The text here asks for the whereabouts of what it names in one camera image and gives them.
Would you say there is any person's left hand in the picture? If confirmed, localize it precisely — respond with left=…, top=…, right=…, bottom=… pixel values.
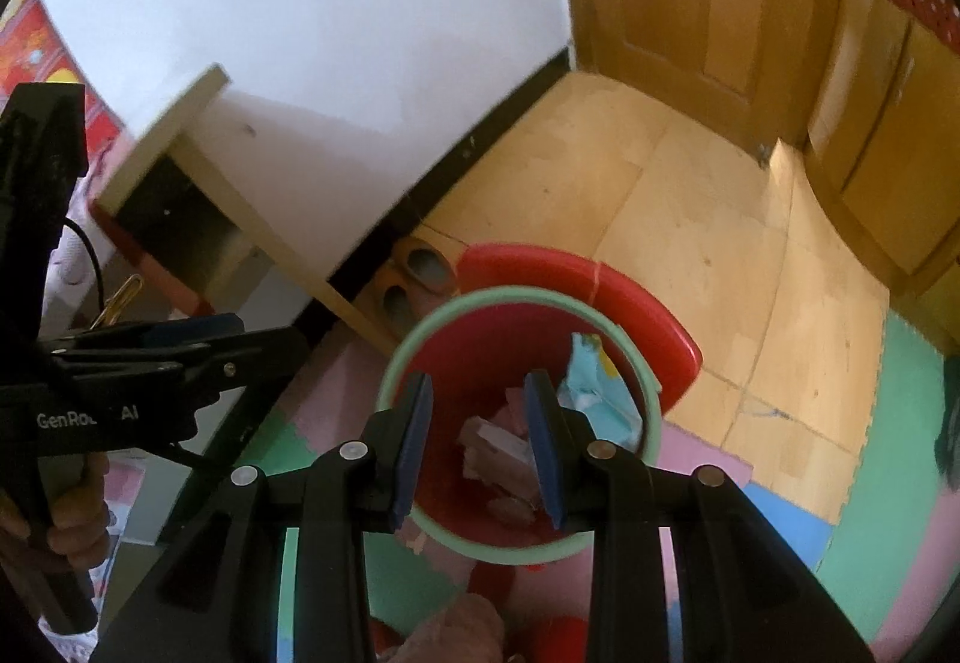
left=41, top=453, right=113, bottom=565

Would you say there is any pink foam floor mat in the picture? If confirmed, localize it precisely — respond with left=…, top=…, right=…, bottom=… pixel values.
left=101, top=333, right=593, bottom=663

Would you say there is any brown slipper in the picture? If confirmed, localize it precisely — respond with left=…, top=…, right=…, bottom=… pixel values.
left=375, top=284, right=425, bottom=328
left=390, top=237, right=460, bottom=295

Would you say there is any red plush blanket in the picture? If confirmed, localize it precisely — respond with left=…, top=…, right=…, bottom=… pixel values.
left=523, top=614, right=591, bottom=663

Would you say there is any light blue wipes packet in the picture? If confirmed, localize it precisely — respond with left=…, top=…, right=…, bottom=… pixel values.
left=555, top=331, right=646, bottom=454

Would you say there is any red plastic stool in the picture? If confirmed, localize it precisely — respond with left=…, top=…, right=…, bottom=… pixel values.
left=454, top=243, right=702, bottom=416

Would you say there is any blue foam floor mat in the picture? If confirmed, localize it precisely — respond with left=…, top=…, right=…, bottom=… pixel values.
left=739, top=483, right=845, bottom=570

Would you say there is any red floral bedsheet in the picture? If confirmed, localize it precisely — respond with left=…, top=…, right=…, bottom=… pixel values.
left=0, top=0, right=128, bottom=154

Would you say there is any wooden cabinet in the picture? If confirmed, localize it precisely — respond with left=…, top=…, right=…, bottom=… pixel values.
left=802, top=0, right=960, bottom=349

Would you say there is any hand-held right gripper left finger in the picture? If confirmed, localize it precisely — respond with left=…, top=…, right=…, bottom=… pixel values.
left=90, top=372, right=436, bottom=663

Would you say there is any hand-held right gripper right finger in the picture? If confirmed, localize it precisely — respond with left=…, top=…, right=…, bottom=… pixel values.
left=523, top=369, right=875, bottom=663

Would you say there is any dark grey clothing pile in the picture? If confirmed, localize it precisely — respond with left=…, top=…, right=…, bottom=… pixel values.
left=934, top=400, right=960, bottom=484

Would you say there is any red bin with green rim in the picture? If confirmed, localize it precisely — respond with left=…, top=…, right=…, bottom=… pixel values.
left=377, top=288, right=665, bottom=565

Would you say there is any beige wooden desk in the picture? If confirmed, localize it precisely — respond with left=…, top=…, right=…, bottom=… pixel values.
left=90, top=63, right=398, bottom=356

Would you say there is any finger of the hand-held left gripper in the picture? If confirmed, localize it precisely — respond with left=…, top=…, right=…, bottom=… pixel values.
left=49, top=313, right=247, bottom=364
left=161, top=325, right=312, bottom=548

